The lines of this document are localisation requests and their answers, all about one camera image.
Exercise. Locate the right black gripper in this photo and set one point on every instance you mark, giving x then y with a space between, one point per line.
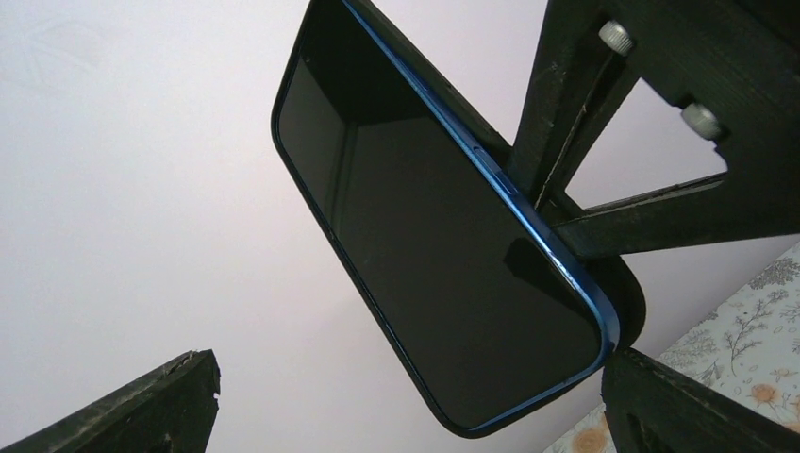
732 67

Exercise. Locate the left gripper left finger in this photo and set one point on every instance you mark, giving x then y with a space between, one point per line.
170 409

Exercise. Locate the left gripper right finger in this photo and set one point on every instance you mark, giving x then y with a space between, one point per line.
650 407

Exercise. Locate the black phone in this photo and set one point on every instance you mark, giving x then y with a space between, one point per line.
437 250

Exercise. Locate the black phone case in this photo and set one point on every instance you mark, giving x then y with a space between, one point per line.
619 300

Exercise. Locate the floral table mat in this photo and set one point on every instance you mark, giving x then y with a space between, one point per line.
747 349

